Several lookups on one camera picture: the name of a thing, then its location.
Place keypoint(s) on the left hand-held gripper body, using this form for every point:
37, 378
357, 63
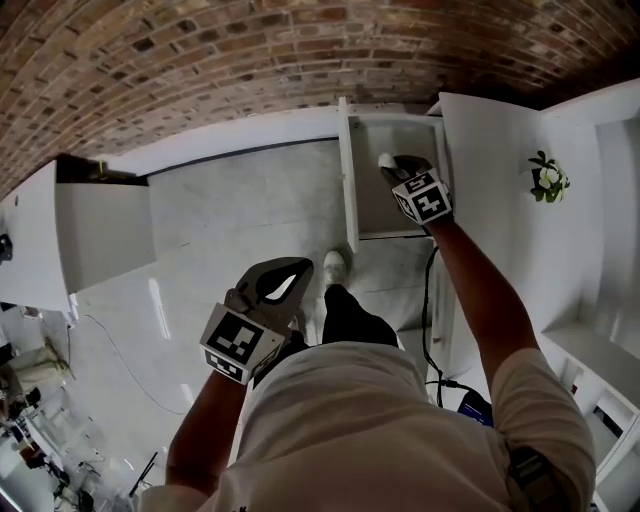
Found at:
240, 340

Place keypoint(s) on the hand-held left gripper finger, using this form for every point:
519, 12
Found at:
300, 295
267, 267

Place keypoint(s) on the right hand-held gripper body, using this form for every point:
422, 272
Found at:
422, 200

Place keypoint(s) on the small white object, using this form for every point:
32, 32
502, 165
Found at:
386, 160

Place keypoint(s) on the white drawer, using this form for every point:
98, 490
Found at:
395, 205

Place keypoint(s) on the person's left forearm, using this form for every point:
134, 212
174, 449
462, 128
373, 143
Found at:
205, 435

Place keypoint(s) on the person's right forearm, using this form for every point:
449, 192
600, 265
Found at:
480, 300

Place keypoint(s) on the person's white shoe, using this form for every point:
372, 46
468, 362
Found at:
336, 267

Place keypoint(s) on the person's black trousers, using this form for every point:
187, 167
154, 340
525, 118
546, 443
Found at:
350, 320

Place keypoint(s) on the white desk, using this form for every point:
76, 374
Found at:
500, 225

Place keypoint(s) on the small potted plant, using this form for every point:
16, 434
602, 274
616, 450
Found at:
549, 179

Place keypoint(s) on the person's white shirt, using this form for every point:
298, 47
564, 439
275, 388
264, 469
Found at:
360, 440

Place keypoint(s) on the black stand leg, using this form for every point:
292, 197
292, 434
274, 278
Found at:
144, 472

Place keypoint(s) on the white shelf unit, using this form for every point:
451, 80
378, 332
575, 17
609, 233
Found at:
615, 225

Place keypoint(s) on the white cabinet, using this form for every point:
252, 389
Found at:
75, 235

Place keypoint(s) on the beige bag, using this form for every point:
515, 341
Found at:
37, 361

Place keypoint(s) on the blue and black pouch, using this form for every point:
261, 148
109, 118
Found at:
475, 407

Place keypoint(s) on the white digital clock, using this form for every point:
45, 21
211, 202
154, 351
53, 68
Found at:
576, 388

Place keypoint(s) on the white low wall ledge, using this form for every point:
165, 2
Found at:
225, 142

